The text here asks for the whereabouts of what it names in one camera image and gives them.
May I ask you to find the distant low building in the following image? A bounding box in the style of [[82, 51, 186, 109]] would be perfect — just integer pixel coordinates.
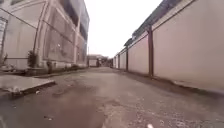
[[87, 54, 110, 68]]

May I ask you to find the large grey concrete building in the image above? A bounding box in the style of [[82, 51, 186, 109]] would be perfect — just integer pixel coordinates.
[[0, 0, 91, 72]]

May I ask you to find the long pale boundary wall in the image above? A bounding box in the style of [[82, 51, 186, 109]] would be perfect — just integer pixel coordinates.
[[112, 0, 224, 93]]

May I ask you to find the raised concrete slab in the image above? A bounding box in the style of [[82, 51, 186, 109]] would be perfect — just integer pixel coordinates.
[[0, 73, 57, 98]]

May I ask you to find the small potted bush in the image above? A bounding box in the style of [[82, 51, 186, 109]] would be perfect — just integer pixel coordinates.
[[27, 49, 39, 70]]

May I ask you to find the grey cracked asphalt road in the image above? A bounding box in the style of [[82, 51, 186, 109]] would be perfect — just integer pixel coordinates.
[[0, 66, 224, 128]]

